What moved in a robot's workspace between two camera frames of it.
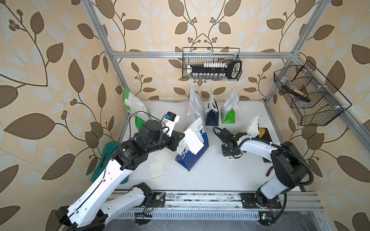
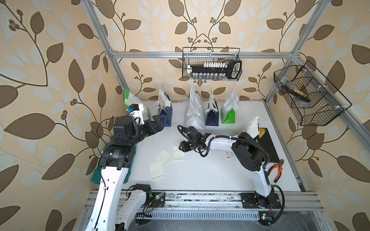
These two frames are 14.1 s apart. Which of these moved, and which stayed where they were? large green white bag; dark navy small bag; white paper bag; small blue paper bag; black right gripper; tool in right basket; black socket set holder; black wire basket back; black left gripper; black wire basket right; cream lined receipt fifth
Moved: black right gripper; black left gripper; small blue paper bag
Stayed: black socket set holder; black wire basket back; white paper bag; tool in right basket; dark navy small bag; black wire basket right; large green white bag; cream lined receipt fifth
